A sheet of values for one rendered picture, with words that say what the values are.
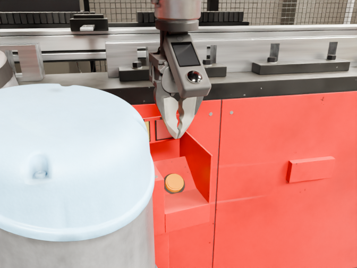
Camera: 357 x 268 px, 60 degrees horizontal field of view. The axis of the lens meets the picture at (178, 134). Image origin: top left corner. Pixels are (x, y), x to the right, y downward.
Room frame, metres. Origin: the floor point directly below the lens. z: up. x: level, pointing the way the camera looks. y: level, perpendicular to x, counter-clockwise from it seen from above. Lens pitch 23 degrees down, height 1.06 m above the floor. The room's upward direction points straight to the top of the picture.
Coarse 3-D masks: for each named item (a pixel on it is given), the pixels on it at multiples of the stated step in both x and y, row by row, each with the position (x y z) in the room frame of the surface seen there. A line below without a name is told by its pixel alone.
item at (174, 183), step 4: (168, 176) 0.56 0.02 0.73; (172, 176) 0.56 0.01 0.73; (176, 176) 0.56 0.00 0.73; (180, 176) 0.56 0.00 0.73; (168, 180) 0.55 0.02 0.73; (172, 180) 0.55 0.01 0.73; (176, 180) 0.55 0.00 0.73; (180, 180) 0.55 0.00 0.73; (168, 184) 0.54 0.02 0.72; (172, 184) 0.54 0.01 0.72; (176, 184) 0.54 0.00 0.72; (180, 184) 0.55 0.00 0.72; (168, 188) 0.54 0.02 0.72; (172, 188) 0.54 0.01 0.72; (176, 188) 0.54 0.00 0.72; (180, 188) 0.54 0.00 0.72
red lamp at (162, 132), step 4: (160, 120) 0.63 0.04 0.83; (156, 124) 0.62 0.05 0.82; (160, 124) 0.63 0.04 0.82; (164, 124) 0.63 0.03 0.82; (156, 128) 0.62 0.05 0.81; (160, 128) 0.63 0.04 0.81; (164, 128) 0.63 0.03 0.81; (160, 132) 0.63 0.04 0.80; (164, 132) 0.63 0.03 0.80; (168, 132) 0.63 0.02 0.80; (160, 136) 0.63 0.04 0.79; (164, 136) 0.63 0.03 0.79; (168, 136) 0.63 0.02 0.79; (172, 136) 0.64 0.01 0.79
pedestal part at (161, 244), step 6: (162, 234) 0.52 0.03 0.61; (156, 240) 0.51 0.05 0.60; (162, 240) 0.52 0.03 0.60; (156, 246) 0.51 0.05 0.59; (162, 246) 0.52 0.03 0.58; (168, 246) 0.53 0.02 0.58; (156, 252) 0.51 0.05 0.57; (162, 252) 0.52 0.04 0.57; (168, 252) 0.53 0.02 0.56; (156, 258) 0.51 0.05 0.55; (162, 258) 0.52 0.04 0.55; (168, 258) 0.52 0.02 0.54; (156, 264) 0.51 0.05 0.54; (162, 264) 0.52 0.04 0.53; (168, 264) 0.52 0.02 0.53
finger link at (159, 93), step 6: (156, 84) 0.51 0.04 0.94; (156, 90) 0.51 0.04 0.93; (162, 90) 0.51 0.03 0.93; (156, 96) 0.51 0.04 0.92; (162, 96) 0.51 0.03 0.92; (168, 96) 0.51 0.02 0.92; (156, 102) 0.51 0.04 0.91; (162, 102) 0.51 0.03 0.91; (162, 108) 0.51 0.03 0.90; (162, 114) 0.51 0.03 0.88
